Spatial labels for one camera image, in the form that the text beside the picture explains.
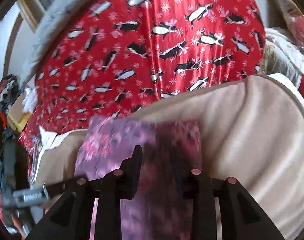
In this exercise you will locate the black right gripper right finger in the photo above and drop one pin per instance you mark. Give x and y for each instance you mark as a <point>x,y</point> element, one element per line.
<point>241,216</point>

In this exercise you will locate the person's left hand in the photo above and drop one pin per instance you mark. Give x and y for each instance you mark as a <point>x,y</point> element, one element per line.
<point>17,223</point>

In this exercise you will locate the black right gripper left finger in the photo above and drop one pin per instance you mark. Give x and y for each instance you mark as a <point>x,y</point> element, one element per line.
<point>93,208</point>

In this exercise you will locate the plastic wrapped plush toy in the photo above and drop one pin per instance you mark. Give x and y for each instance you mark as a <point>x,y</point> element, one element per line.
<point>294,19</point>

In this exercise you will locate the beige fleece blanket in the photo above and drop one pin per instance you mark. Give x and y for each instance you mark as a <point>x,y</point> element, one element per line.
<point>253,130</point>

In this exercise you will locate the yellow cardboard box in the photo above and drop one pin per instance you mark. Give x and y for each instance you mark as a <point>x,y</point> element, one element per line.
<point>16,118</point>

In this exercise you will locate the red penguin print fabric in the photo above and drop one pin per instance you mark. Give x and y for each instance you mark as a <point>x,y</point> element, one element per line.
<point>114,57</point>

